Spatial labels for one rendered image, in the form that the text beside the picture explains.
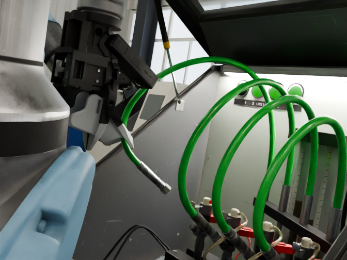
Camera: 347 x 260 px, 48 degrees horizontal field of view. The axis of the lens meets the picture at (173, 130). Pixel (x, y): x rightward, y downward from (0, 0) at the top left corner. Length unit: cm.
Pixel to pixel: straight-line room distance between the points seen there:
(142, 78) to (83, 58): 12
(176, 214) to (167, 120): 30
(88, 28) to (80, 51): 5
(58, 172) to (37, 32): 6
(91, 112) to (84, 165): 45
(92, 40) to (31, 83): 46
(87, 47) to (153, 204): 65
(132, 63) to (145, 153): 49
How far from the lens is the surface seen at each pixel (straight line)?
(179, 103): 114
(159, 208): 118
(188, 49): 674
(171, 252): 87
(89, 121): 62
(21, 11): 17
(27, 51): 17
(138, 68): 65
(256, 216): 57
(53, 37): 88
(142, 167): 86
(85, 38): 61
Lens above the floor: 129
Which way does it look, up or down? 3 degrees down
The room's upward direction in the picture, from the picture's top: 9 degrees clockwise
